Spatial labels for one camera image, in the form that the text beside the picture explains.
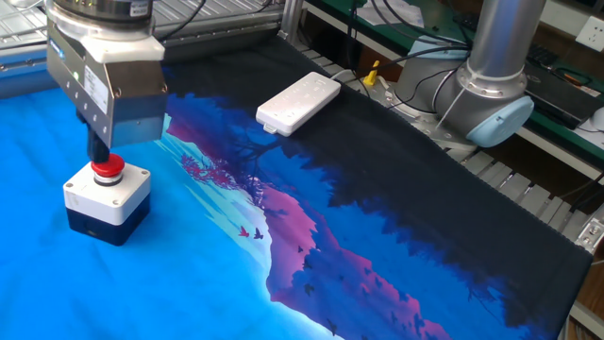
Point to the silver corner bracket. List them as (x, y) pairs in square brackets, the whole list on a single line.
[(592, 233)]

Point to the yellow plastic clip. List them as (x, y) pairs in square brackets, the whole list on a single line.
[(373, 75)]

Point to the silver aluminium upright post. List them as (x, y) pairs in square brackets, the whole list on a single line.
[(291, 19)]

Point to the white wall socket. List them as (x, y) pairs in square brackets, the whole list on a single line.
[(592, 34)]

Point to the silver robot mounting plate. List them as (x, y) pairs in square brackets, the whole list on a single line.
[(420, 128)]

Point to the white power strip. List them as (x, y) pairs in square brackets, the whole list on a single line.
[(302, 101)]

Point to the black flat device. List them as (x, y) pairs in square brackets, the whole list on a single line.
[(566, 99)]

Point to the silver Schunk gripper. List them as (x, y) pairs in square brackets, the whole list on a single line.
[(137, 108)]

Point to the white paper sheet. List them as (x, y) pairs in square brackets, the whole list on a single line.
[(401, 14)]

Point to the red push button box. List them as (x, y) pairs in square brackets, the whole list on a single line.
[(108, 203)]

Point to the blue mountain print cloth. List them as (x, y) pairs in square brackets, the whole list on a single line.
[(189, 283)]

